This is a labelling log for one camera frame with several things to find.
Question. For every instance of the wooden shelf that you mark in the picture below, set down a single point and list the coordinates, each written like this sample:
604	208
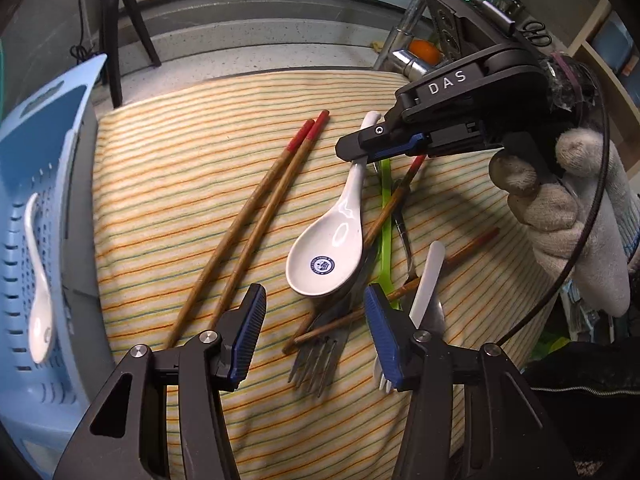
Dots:
595	25

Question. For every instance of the red-tipped wooden chopstick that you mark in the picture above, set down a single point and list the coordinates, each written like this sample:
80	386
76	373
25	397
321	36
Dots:
275	200
465	247
387	207
250	205

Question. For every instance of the blue plastic basket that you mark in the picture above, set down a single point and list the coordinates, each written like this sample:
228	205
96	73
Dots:
60	160

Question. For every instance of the white plastic spork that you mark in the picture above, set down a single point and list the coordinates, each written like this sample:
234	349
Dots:
430	275

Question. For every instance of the green plastic utensil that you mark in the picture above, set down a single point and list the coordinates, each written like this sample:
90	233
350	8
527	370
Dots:
386	240

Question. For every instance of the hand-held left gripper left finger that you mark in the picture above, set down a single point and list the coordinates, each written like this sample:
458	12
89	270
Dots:
247	335

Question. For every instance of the metal fork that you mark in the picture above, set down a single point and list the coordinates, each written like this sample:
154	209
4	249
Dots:
325	355

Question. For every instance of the white ceramic spoon blue emblem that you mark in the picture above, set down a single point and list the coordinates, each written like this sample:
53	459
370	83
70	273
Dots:
325	255

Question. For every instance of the orange fruit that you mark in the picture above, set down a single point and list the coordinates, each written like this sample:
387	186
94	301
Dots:
425	50

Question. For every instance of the plain white ceramic spoon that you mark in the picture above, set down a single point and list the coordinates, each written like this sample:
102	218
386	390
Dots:
40	330

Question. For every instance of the black tripod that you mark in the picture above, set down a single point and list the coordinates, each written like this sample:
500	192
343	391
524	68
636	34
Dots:
112	35

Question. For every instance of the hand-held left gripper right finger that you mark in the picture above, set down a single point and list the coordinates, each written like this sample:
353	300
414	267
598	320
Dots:
382	340

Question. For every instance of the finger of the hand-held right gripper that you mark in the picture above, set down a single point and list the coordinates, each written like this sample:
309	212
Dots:
370	142

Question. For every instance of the dark cloth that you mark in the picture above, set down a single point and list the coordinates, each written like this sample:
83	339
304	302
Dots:
585	410

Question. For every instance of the person's right hand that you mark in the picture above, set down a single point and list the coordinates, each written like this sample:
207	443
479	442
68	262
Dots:
575	220

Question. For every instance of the striped yellow cloth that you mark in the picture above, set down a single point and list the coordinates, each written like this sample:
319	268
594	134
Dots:
175	185

